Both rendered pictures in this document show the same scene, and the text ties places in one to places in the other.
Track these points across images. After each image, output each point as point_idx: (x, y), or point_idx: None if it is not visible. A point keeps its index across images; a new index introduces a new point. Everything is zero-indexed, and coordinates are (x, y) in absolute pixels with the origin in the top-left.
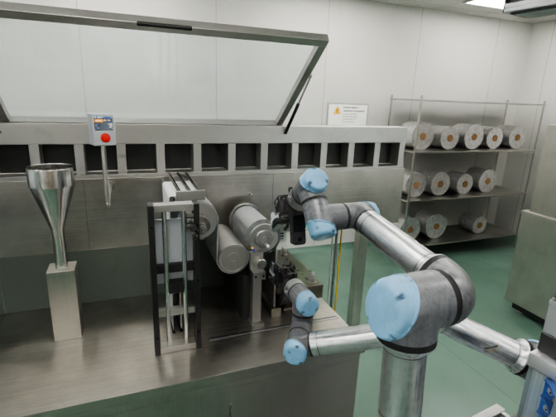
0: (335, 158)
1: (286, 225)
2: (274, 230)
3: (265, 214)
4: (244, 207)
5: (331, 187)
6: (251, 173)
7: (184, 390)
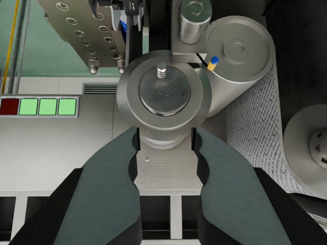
0: (2, 203)
1: (136, 169)
2: (220, 142)
3: (123, 124)
4: (166, 144)
5: (7, 162)
6: (144, 190)
7: None
